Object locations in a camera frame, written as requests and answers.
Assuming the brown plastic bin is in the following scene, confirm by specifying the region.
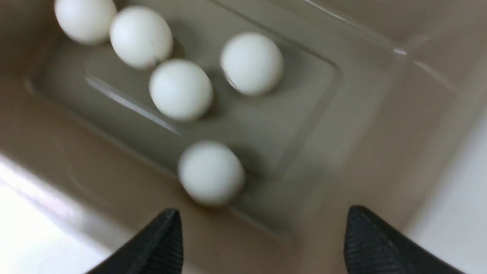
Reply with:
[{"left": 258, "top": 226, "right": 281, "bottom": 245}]
[{"left": 1, "top": 0, "right": 486, "bottom": 274}]

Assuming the white table-tennis ball with logo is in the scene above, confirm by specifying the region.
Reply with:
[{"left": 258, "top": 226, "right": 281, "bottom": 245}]
[{"left": 54, "top": 0, "right": 117, "bottom": 45}]

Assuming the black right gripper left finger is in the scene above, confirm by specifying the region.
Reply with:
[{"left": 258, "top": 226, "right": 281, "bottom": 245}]
[{"left": 88, "top": 208, "right": 184, "bottom": 274}]

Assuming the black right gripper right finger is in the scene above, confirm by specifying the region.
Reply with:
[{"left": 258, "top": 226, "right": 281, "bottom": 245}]
[{"left": 343, "top": 205, "right": 461, "bottom": 274}]

